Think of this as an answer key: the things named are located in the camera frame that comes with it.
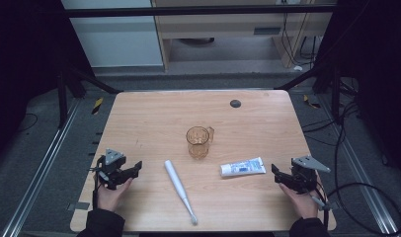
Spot white blue toothpaste tube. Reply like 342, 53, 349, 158
219, 156, 267, 178

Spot right hand-held gripper cable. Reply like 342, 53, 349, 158
308, 186, 332, 229

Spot light wooden desk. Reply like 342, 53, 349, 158
151, 0, 335, 71

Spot thin black floor cable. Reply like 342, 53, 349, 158
19, 113, 39, 133

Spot person's left hand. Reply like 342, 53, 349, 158
96, 177, 133, 213

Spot black horizontal bar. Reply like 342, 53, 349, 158
61, 4, 338, 19

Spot black metal stand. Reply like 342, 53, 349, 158
274, 62, 343, 124
56, 63, 122, 129

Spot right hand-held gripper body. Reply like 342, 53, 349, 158
286, 155, 332, 195

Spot person's right hand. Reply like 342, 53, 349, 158
279, 182, 322, 220

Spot black curtain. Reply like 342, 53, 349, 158
313, 0, 401, 182
0, 0, 93, 166

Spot white cabinet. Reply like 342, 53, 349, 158
60, 0, 164, 68

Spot left hand-held gripper cable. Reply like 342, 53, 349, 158
89, 157, 104, 210

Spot white electric toothbrush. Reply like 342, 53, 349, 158
164, 159, 199, 226

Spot yellow black tape piece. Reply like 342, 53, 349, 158
302, 94, 321, 110
91, 97, 105, 116

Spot black floor cables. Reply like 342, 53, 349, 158
301, 101, 360, 146

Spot black looped floor cable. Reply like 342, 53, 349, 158
326, 98, 401, 236

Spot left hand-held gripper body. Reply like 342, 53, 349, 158
89, 148, 134, 191

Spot aluminium floor rail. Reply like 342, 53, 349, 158
0, 98, 82, 237
316, 95, 401, 236

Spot amber glass cup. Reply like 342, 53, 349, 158
186, 125, 215, 161

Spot hand-held gripper cable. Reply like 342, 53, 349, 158
308, 186, 332, 229
89, 157, 104, 210

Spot black hanging cables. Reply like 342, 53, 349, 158
281, 13, 319, 67

